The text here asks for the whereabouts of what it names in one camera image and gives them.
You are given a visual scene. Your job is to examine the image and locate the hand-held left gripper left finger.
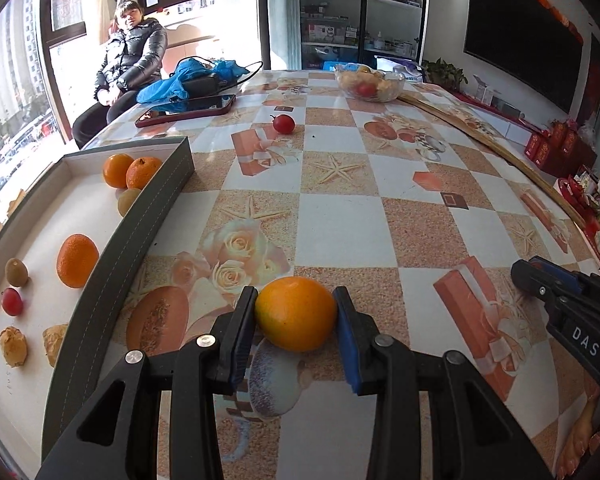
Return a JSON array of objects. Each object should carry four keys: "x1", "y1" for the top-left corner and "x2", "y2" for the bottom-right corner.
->
[{"x1": 35, "y1": 286, "x2": 258, "y2": 480}]

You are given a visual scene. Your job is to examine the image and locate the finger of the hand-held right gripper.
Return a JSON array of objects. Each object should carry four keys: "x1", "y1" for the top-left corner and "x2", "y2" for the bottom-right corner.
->
[
  {"x1": 530, "y1": 256, "x2": 588, "y2": 291},
  {"x1": 511, "y1": 259, "x2": 563, "y2": 311}
]

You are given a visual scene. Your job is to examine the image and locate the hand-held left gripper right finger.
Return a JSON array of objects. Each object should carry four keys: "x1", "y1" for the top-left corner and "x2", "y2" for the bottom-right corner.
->
[{"x1": 332, "y1": 286, "x2": 551, "y2": 480}]

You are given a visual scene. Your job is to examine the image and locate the large yellow tomato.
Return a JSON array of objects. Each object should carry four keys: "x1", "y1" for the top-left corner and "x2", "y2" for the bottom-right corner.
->
[{"x1": 254, "y1": 276, "x2": 339, "y2": 353}]

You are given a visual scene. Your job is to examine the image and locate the grey shallow box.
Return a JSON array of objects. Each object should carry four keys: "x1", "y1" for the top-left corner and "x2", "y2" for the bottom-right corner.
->
[{"x1": 0, "y1": 136, "x2": 196, "y2": 480}]

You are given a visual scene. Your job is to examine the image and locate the brown kiwi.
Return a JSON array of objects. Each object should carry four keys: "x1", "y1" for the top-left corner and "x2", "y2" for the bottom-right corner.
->
[
  {"x1": 5, "y1": 257, "x2": 29, "y2": 287},
  {"x1": 117, "y1": 187, "x2": 143, "y2": 217}
]

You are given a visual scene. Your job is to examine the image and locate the orange mandarin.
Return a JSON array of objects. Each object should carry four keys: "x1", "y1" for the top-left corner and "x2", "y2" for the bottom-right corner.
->
[
  {"x1": 125, "y1": 156, "x2": 164, "y2": 191},
  {"x1": 103, "y1": 153, "x2": 135, "y2": 189},
  {"x1": 56, "y1": 233, "x2": 101, "y2": 289}
]

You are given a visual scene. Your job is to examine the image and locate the walnut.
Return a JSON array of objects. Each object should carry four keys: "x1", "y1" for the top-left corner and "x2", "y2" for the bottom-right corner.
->
[
  {"x1": 42, "y1": 323, "x2": 70, "y2": 368},
  {"x1": 0, "y1": 326, "x2": 28, "y2": 368}
]

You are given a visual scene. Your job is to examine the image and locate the red gift box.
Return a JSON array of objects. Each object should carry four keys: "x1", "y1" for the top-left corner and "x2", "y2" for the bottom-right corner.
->
[
  {"x1": 549, "y1": 120, "x2": 570, "y2": 148},
  {"x1": 525, "y1": 137, "x2": 556, "y2": 168},
  {"x1": 561, "y1": 129, "x2": 583, "y2": 158}
]

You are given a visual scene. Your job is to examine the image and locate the long wooden board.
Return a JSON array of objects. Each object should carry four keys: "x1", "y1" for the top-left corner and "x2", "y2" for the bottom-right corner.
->
[{"x1": 397, "y1": 92, "x2": 588, "y2": 231}]

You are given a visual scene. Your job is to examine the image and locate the printed plastic tablecloth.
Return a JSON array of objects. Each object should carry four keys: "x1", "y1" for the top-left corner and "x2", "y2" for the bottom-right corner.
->
[{"x1": 77, "y1": 69, "x2": 600, "y2": 480}]

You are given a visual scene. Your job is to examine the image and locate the white red television console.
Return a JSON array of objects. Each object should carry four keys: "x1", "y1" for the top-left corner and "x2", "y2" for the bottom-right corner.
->
[{"x1": 450, "y1": 87, "x2": 536, "y2": 143}]

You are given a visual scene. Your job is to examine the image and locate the green potted plant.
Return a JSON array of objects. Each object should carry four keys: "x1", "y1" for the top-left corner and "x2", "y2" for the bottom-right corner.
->
[{"x1": 421, "y1": 58, "x2": 468, "y2": 92}]

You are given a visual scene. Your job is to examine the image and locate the glass fruit bowl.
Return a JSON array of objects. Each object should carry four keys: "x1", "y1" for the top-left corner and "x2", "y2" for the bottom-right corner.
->
[{"x1": 334, "y1": 62, "x2": 407, "y2": 103}]

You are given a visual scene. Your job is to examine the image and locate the white printed bag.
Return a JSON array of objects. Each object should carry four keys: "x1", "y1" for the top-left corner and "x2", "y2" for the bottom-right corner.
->
[{"x1": 375, "y1": 55, "x2": 426, "y2": 83}]

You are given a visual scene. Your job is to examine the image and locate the dark red smartphone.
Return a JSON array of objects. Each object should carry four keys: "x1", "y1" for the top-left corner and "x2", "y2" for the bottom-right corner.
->
[{"x1": 134, "y1": 93, "x2": 237, "y2": 129}]

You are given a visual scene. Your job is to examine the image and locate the black charger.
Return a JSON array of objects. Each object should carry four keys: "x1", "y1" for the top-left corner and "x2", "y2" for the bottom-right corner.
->
[{"x1": 180, "y1": 74, "x2": 221, "y2": 96}]

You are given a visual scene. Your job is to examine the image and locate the blue plastic bag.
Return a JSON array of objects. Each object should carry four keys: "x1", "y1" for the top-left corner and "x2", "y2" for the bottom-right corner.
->
[{"x1": 136, "y1": 57, "x2": 251, "y2": 106}]

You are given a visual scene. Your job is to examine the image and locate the glass door cabinet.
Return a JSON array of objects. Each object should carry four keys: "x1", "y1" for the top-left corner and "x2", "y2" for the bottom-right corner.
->
[{"x1": 265, "y1": 0, "x2": 428, "y2": 68}]

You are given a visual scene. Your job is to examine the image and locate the red wall hanging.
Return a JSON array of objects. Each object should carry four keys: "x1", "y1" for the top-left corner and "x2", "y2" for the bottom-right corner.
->
[{"x1": 577, "y1": 32, "x2": 600, "y2": 123}]

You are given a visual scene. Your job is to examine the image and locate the black wall television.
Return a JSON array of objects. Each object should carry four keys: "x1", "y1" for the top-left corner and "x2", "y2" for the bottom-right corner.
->
[{"x1": 462, "y1": 0, "x2": 585, "y2": 115}]

